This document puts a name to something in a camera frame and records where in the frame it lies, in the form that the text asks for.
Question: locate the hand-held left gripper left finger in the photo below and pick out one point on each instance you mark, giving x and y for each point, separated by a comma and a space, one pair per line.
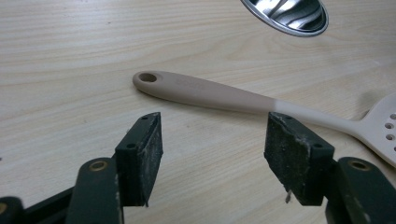
138, 161

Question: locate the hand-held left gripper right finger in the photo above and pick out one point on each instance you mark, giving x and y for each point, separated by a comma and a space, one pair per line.
295, 158

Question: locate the beige slotted silicone spatula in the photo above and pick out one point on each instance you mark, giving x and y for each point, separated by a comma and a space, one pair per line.
199, 91

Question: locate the stainless steel bowl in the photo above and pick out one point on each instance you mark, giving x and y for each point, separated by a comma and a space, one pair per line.
289, 15

